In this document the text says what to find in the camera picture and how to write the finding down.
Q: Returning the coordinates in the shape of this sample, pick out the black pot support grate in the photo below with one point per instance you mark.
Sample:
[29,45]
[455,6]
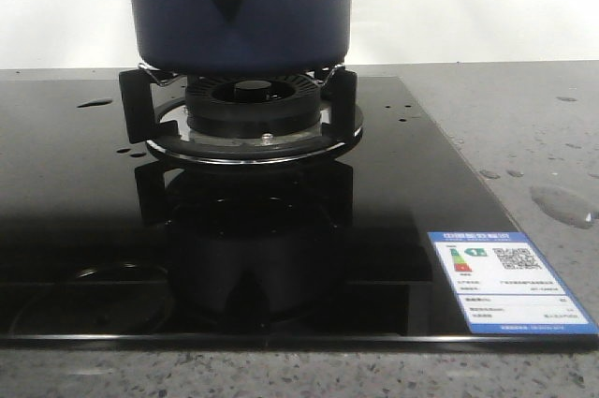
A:
[165,131]

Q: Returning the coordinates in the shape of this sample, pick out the dark blue cooking pot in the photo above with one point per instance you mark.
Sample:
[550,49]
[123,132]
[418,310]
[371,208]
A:
[242,37]

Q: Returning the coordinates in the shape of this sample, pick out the black gas burner head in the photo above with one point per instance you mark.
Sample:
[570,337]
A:
[248,108]

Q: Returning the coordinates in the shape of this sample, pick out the black glass gas cooktop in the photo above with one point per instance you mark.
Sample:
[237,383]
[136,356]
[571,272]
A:
[101,245]

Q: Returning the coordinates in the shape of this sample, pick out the blue energy rating label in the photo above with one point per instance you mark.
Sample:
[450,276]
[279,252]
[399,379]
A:
[504,286]

